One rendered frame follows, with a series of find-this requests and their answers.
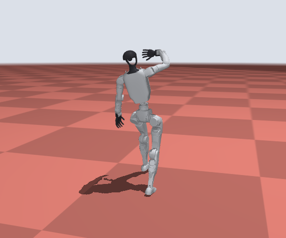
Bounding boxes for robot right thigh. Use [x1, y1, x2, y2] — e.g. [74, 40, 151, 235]
[149, 114, 163, 160]

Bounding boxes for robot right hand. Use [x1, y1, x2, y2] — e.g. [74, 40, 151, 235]
[142, 49, 160, 60]

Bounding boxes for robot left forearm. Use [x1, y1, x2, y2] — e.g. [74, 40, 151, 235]
[114, 94, 122, 117]

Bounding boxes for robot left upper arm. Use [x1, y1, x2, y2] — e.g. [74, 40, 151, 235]
[116, 75, 124, 101]

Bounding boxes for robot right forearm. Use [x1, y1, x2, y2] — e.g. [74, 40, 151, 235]
[156, 49, 170, 64]

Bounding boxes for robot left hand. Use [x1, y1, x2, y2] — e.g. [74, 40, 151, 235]
[115, 114, 124, 128]

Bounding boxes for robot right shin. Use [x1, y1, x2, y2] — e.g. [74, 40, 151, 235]
[148, 150, 159, 189]

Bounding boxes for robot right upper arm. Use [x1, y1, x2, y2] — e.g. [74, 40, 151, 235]
[144, 63, 170, 77]

